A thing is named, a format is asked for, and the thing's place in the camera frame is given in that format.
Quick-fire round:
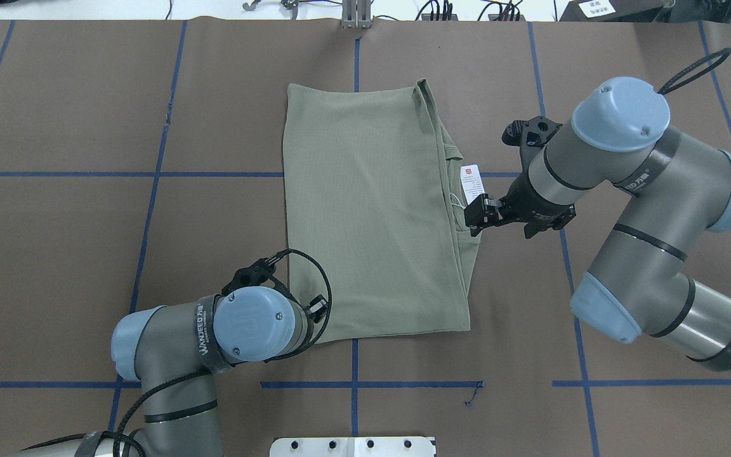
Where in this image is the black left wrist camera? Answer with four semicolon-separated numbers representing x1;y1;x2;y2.
220;255;282;297

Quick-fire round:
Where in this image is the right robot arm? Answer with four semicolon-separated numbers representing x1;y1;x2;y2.
464;76;731;373

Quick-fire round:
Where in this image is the white paper hang tag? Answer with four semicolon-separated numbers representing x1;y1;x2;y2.
451;164;485;209

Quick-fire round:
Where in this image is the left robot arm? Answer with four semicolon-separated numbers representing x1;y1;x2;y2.
18;286;333;456

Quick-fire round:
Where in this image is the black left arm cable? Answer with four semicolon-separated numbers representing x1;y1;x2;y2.
20;249;333;457

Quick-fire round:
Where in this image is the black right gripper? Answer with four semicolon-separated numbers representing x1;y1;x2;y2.
464;173;576;239

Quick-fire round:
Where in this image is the grey aluminium frame post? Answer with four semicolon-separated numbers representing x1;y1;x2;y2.
340;0;373;29

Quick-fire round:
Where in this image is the olive green long-sleeve shirt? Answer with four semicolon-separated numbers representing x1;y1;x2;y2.
282;80;480;343

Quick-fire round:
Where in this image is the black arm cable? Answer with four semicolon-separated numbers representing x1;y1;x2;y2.
20;249;333;457
657;48;731;96

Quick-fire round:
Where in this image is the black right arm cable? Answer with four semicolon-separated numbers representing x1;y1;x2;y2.
657;48;731;96

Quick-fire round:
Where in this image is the black box with label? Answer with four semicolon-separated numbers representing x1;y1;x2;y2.
558;1;673;23

